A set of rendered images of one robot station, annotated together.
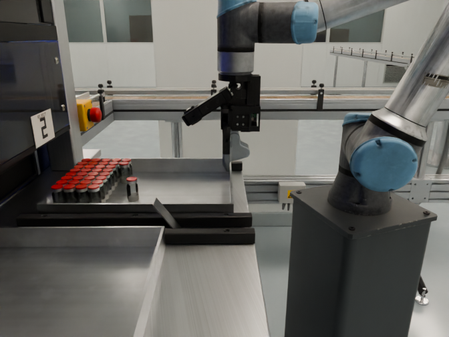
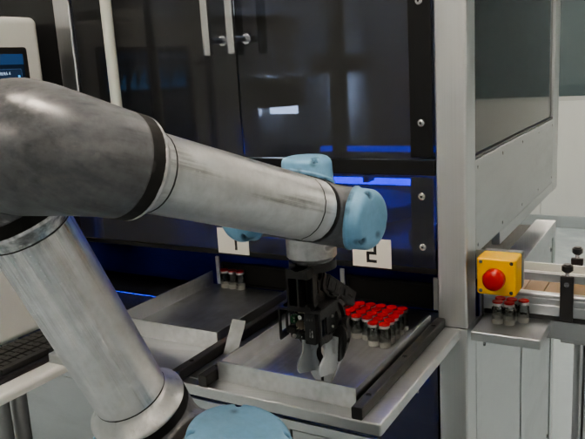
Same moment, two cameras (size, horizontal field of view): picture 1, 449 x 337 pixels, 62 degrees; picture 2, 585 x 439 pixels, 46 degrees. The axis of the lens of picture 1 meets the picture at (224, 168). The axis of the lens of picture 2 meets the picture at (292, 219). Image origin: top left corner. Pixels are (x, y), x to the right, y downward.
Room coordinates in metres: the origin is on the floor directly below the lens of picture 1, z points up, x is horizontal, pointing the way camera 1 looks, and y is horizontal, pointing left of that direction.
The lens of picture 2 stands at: (1.29, -0.89, 1.39)
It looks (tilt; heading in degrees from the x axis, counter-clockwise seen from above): 12 degrees down; 121
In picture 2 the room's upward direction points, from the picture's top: 3 degrees counter-clockwise
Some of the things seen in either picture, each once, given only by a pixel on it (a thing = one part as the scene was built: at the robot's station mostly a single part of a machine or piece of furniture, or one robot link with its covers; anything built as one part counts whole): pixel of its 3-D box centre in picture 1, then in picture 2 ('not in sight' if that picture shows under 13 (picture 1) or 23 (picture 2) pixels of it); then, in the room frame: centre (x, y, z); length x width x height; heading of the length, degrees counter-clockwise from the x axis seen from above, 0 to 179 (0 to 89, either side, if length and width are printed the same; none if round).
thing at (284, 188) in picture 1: (291, 192); not in sight; (1.62, -0.31, 0.50); 0.12 x 0.05 x 0.09; 91
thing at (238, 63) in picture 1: (235, 63); (312, 246); (0.80, -0.02, 1.14); 0.08 x 0.08 x 0.05
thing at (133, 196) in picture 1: (132, 190); not in sight; (0.68, 0.18, 0.90); 0.02 x 0.02 x 0.04
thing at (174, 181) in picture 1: (150, 185); (331, 345); (0.72, 0.15, 0.90); 0.34 x 0.26 x 0.04; 90
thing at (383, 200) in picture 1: (361, 184); not in sight; (0.87, -0.34, 0.84); 0.15 x 0.15 x 0.10
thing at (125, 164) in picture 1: (124, 172); (373, 333); (0.78, 0.22, 0.90); 0.02 x 0.02 x 0.05
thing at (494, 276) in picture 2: (93, 115); (494, 279); (0.97, 0.34, 0.99); 0.04 x 0.04 x 0.04; 1
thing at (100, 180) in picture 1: (107, 182); (351, 325); (0.72, 0.24, 0.90); 0.18 x 0.02 x 0.05; 0
